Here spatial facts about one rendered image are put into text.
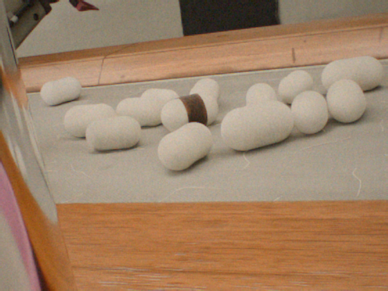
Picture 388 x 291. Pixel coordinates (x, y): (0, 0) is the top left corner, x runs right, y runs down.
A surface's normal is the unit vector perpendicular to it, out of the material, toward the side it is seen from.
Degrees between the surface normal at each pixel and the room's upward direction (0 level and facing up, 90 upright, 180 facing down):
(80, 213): 0
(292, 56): 45
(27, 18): 90
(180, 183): 0
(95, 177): 0
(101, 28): 90
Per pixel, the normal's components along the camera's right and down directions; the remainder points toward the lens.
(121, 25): -0.33, 0.34
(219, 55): -0.32, -0.42
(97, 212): -0.15, -0.94
